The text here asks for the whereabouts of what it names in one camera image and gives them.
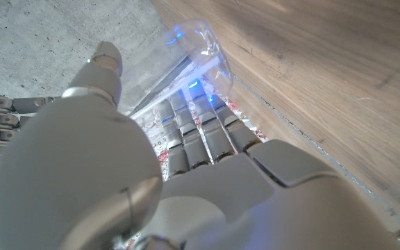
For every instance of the black backdrop stand pole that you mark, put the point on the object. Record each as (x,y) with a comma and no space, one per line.
(165,83)

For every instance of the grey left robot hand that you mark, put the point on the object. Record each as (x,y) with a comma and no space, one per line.
(82,166)

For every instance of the floral print backdrop cloth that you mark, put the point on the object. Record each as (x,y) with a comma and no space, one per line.
(151,125)

